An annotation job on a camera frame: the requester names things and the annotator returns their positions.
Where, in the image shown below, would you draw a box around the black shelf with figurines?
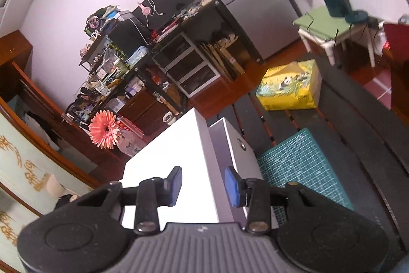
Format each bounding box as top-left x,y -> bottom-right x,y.
78,9 -> 151,91

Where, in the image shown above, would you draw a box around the black slatted desktop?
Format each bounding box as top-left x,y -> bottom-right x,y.
204,46 -> 409,264

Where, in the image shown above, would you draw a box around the white box lid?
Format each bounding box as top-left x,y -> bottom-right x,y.
122,108 -> 231,224

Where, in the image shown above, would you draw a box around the green stool with white legs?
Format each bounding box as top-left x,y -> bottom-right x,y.
293,5 -> 378,68

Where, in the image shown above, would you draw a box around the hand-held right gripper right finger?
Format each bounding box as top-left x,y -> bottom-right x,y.
224,166 -> 346,234

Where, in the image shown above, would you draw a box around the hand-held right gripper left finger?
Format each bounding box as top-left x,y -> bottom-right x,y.
77,166 -> 183,235

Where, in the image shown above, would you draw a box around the white storage box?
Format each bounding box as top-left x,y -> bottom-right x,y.
208,118 -> 266,224

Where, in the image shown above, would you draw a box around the cream chair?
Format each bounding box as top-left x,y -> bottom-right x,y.
46,173 -> 66,197

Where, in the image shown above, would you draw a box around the red gold-printed box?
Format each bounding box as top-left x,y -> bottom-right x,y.
118,115 -> 145,137

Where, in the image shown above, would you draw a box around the pale green gold-patterned panel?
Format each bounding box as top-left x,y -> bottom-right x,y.
0,113 -> 99,251

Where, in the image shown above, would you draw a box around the dark teal round appliance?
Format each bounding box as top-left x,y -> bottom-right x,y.
344,10 -> 370,25

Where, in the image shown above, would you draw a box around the clear blue storage case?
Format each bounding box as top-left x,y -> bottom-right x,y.
127,47 -> 150,68

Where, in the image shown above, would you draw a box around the pink headphones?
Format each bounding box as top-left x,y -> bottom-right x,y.
137,2 -> 164,18

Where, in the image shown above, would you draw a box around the green cutting mat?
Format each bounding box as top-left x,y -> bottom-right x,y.
256,127 -> 356,226

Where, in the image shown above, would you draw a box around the black monitor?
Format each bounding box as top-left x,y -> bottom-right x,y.
149,0 -> 201,31

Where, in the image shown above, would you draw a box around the yellow panda tissue pack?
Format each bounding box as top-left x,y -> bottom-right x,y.
255,59 -> 323,112

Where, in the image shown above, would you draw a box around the pink gerbera flower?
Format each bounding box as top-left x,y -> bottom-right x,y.
88,110 -> 123,150

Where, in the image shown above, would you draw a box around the black cloth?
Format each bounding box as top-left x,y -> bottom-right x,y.
55,194 -> 84,211

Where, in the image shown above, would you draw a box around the flat cardboard boxes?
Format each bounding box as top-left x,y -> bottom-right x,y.
199,34 -> 247,79

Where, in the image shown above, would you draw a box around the wooden door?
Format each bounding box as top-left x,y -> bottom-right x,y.
0,30 -> 128,189

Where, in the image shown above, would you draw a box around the wooden drawer cabinet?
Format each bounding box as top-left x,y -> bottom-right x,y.
119,89 -> 171,131

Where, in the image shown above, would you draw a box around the pink tea bottle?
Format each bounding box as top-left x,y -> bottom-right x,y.
116,129 -> 145,159

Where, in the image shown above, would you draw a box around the black corner desk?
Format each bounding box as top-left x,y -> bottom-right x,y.
65,0 -> 265,120

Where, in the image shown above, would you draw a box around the black speaker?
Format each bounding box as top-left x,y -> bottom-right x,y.
109,17 -> 151,50

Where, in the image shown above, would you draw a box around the white drawer unit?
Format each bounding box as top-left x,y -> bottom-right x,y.
151,31 -> 222,98

